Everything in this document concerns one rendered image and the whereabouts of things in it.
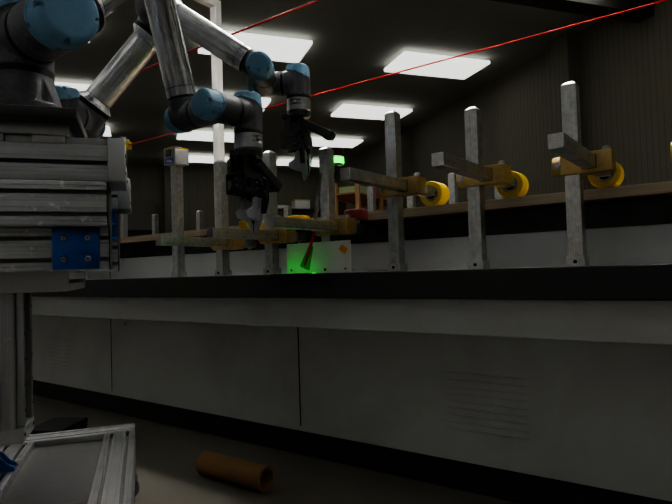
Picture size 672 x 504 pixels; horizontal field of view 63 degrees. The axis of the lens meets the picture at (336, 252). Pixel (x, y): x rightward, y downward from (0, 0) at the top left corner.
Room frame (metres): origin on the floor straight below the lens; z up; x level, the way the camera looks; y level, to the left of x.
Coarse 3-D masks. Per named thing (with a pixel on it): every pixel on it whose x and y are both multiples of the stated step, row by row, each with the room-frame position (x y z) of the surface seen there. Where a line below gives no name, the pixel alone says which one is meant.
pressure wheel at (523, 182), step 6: (516, 174) 1.57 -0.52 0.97; (522, 174) 1.60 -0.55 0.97; (516, 180) 1.58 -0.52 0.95; (522, 180) 1.57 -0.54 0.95; (516, 186) 1.58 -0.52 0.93; (522, 186) 1.57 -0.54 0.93; (528, 186) 1.60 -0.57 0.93; (498, 192) 1.61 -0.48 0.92; (504, 192) 1.60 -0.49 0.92; (510, 192) 1.59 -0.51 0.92; (516, 192) 1.58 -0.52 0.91; (522, 192) 1.58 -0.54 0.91
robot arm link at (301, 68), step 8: (288, 64) 1.71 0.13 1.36; (296, 64) 1.70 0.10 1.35; (304, 64) 1.71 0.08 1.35; (288, 72) 1.70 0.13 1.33; (296, 72) 1.70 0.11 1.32; (304, 72) 1.70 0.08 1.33; (288, 80) 1.70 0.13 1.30; (296, 80) 1.70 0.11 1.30; (304, 80) 1.70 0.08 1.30; (288, 88) 1.71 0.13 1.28; (296, 88) 1.70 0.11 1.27; (304, 88) 1.70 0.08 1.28; (288, 96) 1.71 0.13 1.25; (296, 96) 1.72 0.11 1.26; (304, 96) 1.70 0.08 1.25
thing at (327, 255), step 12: (348, 240) 1.71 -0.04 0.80; (288, 252) 1.85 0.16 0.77; (300, 252) 1.82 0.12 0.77; (312, 252) 1.79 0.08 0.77; (324, 252) 1.76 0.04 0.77; (336, 252) 1.73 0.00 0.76; (348, 252) 1.71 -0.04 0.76; (288, 264) 1.85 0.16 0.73; (300, 264) 1.82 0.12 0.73; (312, 264) 1.79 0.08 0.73; (324, 264) 1.76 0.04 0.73; (336, 264) 1.73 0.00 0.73; (348, 264) 1.71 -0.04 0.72
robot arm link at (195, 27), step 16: (176, 0) 1.58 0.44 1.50; (144, 16) 1.61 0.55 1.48; (192, 16) 1.57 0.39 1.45; (192, 32) 1.58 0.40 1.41; (208, 32) 1.57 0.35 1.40; (224, 32) 1.58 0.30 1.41; (208, 48) 1.59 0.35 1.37; (224, 48) 1.57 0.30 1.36; (240, 48) 1.57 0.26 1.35; (240, 64) 1.58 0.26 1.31; (256, 64) 1.55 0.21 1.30; (272, 64) 1.58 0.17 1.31; (256, 80) 1.60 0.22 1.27; (272, 80) 1.64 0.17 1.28
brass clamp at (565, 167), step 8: (592, 152) 1.29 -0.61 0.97; (600, 152) 1.28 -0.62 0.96; (608, 152) 1.27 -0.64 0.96; (552, 160) 1.35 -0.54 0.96; (560, 160) 1.33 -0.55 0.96; (600, 160) 1.28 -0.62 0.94; (608, 160) 1.27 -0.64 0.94; (552, 168) 1.34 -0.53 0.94; (560, 168) 1.33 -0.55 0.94; (568, 168) 1.32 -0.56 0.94; (576, 168) 1.31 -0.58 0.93; (592, 168) 1.29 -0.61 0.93; (600, 168) 1.28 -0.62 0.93; (608, 168) 1.27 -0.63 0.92; (560, 176) 1.35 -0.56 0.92
